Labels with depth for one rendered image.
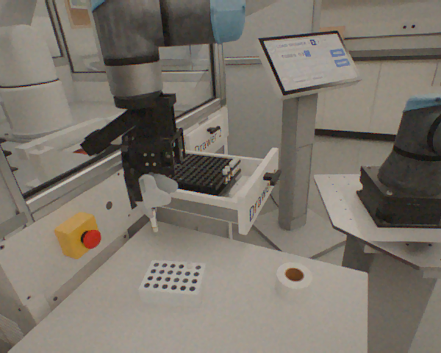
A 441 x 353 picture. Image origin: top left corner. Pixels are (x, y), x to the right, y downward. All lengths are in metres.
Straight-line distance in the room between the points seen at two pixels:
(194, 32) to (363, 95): 3.23
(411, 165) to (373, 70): 2.73
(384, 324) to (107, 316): 0.83
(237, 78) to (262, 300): 1.99
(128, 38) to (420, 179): 0.71
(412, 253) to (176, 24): 0.69
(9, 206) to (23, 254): 0.10
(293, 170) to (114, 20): 1.46
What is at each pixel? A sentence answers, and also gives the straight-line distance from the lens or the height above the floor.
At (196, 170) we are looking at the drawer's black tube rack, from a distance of 0.80.
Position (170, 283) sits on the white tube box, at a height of 0.80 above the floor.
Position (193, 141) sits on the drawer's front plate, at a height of 0.90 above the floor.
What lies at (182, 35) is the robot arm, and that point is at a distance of 0.41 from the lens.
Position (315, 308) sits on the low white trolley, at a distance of 0.63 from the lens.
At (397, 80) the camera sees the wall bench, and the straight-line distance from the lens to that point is 3.55.
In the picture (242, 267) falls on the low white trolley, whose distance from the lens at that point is 0.69.
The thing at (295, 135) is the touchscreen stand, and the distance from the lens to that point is 1.66.
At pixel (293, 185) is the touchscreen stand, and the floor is 0.38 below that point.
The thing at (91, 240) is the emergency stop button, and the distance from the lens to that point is 0.65.
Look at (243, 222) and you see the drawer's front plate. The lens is 0.66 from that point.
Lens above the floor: 1.25
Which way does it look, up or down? 27 degrees down
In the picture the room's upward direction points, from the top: 5 degrees counter-clockwise
